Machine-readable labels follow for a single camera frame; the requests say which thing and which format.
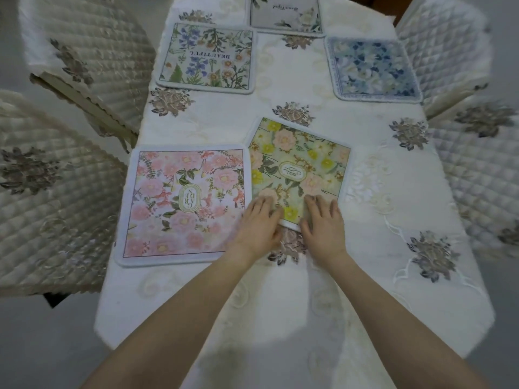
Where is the grey floral placemat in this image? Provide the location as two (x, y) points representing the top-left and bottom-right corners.
(247, 0), (327, 38)

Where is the person's left hand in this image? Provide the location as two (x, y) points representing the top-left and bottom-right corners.
(228, 194), (285, 261)

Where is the yellow floral placemat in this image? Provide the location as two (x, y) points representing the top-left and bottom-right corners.
(243, 116), (354, 232)

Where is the green wildflower placemat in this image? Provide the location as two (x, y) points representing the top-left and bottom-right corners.
(156, 22), (258, 95)

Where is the quilted beige covered chair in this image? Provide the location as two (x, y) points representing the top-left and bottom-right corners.
(427, 96), (519, 261)
(395, 0), (494, 119)
(18, 0), (157, 149)
(0, 89), (129, 308)

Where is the person's right hand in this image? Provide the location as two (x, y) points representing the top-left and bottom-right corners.
(300, 194), (350, 264)

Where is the person's left forearm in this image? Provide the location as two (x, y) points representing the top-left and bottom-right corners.
(80, 250), (271, 389)

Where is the pink floral placemat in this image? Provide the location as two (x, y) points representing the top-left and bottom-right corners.
(115, 143), (255, 268)

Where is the white embroidered tablecloth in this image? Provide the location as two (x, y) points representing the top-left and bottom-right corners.
(94, 0), (496, 389)

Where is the blue floral placemat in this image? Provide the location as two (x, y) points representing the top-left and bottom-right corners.
(324, 35), (424, 104)

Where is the person's right forearm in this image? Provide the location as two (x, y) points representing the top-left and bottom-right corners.
(311, 251), (492, 389)

